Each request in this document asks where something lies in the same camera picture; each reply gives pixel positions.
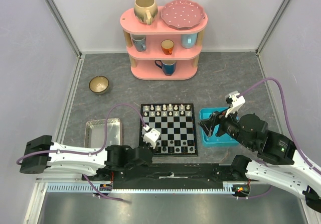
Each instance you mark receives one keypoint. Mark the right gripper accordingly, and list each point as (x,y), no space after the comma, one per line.
(217,123)

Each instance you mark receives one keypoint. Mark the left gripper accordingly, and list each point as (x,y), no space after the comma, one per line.
(145,143)

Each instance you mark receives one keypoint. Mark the black pawn edge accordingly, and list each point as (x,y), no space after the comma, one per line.
(191,142)

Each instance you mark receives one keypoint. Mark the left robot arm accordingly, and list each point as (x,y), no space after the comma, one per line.
(44,155)

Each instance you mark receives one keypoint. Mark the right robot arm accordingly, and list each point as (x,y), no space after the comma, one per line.
(281,164)

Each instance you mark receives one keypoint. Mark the black white chess board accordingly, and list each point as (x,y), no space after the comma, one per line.
(176,128)

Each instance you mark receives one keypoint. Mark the blue plastic bin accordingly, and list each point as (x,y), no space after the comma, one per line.
(213,141)

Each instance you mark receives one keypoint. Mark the pink metal tray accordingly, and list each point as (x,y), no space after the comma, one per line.
(95,133)

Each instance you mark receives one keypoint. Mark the dark blue mug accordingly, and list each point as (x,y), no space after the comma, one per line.
(167,66)

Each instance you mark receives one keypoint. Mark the brown ceramic bowl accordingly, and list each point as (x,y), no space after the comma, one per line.
(99,85)

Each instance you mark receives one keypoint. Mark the light blue mug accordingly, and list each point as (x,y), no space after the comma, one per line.
(188,40)

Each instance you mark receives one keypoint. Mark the orange cup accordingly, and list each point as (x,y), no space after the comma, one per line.
(167,46)

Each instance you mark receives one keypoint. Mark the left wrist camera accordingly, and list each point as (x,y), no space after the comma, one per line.
(151,136)

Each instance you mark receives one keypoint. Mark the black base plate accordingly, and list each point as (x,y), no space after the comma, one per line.
(170,175)

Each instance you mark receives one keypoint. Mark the white cable duct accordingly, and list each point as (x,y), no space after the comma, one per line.
(85,187)

